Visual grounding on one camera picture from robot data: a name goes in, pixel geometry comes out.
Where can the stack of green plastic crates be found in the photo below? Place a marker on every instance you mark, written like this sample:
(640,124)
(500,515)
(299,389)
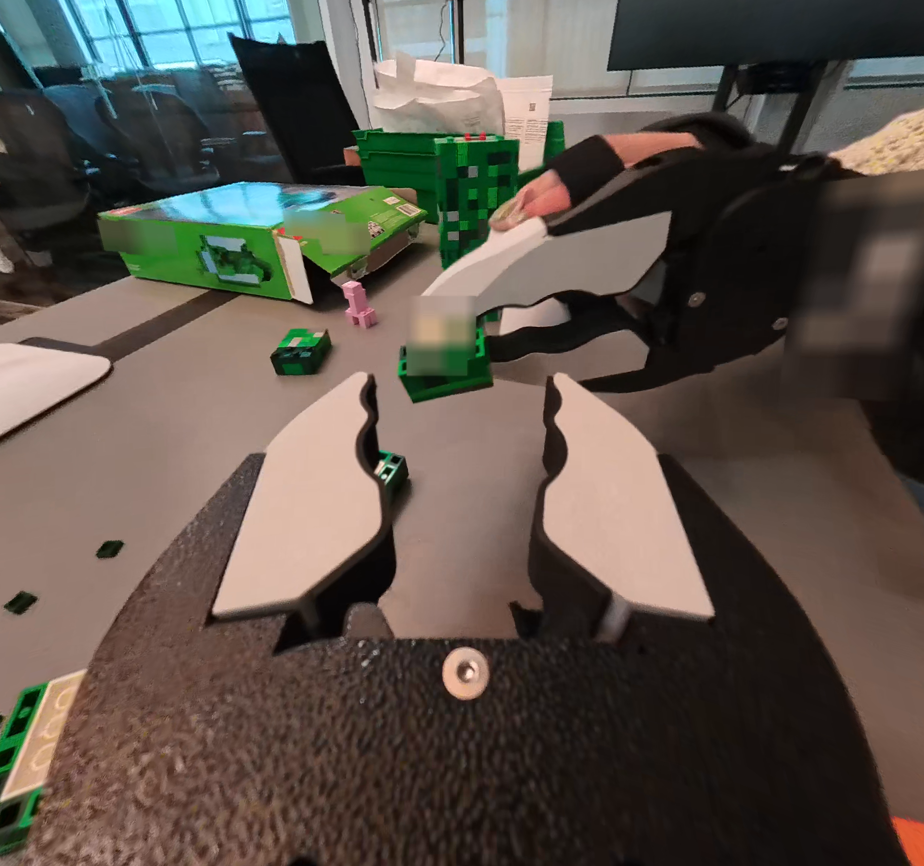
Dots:
(393,158)

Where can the green lego brick with holes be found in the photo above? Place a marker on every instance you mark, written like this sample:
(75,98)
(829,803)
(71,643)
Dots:
(391,472)

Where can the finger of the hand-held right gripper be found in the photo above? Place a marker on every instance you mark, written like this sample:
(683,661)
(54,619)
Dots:
(563,259)
(534,321)

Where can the green lego box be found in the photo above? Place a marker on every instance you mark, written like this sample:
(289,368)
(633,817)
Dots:
(238,205)

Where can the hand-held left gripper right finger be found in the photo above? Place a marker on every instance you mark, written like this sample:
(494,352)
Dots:
(621,519)

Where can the person's right hand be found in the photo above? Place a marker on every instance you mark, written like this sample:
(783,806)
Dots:
(541,198)

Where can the black high-back office chair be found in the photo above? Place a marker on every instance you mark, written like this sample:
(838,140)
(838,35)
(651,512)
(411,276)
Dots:
(296,108)

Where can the black monitor stand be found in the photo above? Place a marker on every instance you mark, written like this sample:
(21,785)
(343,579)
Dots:
(779,86)

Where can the person's right forearm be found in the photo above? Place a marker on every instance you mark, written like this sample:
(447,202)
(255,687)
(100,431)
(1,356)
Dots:
(888,144)

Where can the tall green pixelated lego tower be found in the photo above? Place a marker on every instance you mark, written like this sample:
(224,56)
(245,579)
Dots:
(476,194)

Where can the black stand pole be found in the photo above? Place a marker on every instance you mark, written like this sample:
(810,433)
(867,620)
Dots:
(459,7)

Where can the orange brick separator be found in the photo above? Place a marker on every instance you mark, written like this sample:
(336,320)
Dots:
(909,841)

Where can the white paper bag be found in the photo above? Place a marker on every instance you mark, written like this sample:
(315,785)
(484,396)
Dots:
(433,93)

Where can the pink lego pig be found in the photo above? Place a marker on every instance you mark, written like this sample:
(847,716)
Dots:
(359,306)

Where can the white book stand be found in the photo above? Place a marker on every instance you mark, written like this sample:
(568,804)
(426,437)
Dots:
(43,382)

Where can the green lego foot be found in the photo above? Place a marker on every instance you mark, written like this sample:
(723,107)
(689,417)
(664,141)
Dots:
(43,736)
(447,386)

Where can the printed white paper sheet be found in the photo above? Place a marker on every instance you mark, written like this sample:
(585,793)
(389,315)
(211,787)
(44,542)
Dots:
(527,115)

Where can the green pixelated lego block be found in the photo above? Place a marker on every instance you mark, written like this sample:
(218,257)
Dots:
(299,353)

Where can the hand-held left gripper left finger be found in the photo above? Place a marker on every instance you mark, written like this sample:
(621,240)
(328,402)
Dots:
(303,519)

